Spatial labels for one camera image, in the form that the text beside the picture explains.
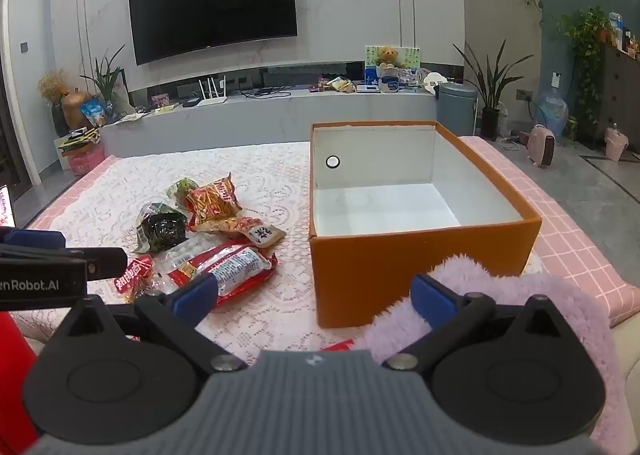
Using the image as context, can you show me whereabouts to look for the blue snack bag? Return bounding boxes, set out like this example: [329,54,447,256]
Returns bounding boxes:
[80,99,108,128]

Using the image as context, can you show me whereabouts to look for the small green potted plant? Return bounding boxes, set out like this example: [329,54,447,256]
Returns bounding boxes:
[80,44,131,118]

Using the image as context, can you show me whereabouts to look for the small red label snack packet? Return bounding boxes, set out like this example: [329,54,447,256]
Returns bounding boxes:
[114,256,157,304]

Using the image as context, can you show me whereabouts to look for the white marble television stand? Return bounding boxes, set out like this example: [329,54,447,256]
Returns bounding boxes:
[97,85,441,158]

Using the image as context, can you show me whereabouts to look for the red yellow stick snack packet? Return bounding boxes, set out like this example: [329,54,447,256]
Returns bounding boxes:
[185,174,243,232]

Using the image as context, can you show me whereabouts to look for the purple fluffy clothing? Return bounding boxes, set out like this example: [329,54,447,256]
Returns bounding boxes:
[352,255,621,446]

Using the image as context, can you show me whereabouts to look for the long-leaf potted plant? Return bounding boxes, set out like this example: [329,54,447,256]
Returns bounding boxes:
[452,39,536,141]

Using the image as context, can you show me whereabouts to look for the pile of colourful packets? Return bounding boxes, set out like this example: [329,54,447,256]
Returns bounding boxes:
[57,128,101,153]

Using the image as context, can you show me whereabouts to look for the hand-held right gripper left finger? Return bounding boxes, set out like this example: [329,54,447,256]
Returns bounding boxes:
[42,272,248,373]

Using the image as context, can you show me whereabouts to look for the black television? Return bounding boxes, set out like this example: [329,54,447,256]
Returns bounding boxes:
[127,0,299,66]

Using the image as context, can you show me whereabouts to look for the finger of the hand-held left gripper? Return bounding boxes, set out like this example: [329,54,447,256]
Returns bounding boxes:
[0,244,129,281]
[0,226,66,256]

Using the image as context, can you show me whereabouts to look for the orange cardboard box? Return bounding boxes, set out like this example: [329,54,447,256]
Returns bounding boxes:
[308,121,543,329]

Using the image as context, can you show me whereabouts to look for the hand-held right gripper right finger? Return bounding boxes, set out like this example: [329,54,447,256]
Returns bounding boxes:
[381,273,601,371]

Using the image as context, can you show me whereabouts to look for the gold vase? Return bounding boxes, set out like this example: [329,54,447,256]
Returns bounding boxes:
[61,89,96,131]

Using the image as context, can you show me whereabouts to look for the white picture frame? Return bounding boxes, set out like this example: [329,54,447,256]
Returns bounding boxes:
[112,69,136,113]

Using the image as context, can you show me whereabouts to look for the brown peanut snack packet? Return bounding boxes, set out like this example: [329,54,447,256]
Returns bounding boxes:
[195,216,287,248]

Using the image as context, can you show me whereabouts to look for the pink box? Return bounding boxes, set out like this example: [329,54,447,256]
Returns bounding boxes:
[66,144,107,177]

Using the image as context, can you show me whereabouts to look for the light green snack packet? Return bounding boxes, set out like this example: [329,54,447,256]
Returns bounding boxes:
[166,178,201,201]

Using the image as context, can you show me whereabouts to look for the pink checked tablecloth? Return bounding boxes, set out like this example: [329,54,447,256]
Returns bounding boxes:
[10,135,640,336]

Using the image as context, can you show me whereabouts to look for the dark green snack packet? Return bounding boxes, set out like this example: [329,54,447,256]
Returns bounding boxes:
[132,202,188,254]

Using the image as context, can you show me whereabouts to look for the yellow snack bag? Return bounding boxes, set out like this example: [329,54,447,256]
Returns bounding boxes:
[320,76,356,93]

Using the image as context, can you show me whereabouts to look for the grey cabinet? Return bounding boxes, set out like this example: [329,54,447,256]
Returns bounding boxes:
[597,42,640,153]

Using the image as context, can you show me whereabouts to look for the white router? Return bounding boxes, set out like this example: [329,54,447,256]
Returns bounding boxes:
[196,76,230,107]

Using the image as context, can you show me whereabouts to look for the grey trash bin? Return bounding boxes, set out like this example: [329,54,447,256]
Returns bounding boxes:
[436,81,478,137]

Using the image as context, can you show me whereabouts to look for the dried flowers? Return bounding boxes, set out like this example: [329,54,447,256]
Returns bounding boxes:
[39,69,71,103]

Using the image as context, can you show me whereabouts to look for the blue water jug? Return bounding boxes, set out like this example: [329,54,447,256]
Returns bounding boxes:
[536,88,570,138]

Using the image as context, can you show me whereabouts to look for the trailing pothos plant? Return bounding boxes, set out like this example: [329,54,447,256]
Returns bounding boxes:
[557,8,613,126]

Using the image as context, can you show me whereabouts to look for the black cables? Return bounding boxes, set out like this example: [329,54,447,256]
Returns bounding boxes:
[242,85,291,98]

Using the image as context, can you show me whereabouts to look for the pink heater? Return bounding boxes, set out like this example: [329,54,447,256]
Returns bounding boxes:
[527,124,558,167]

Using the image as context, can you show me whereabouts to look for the white lace tablecloth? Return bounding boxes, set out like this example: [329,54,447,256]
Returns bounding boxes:
[10,141,546,353]

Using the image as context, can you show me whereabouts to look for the green picture board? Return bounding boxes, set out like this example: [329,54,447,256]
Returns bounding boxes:
[365,45,423,86]

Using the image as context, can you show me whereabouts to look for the large red white snack packet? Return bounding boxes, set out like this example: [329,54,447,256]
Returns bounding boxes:
[167,242,279,312]

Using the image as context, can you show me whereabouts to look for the pink bucket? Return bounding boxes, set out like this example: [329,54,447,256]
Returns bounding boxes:
[604,124,630,162]

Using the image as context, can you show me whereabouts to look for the clear packet of white balls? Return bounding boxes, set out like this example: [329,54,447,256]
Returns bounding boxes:
[160,237,201,268]

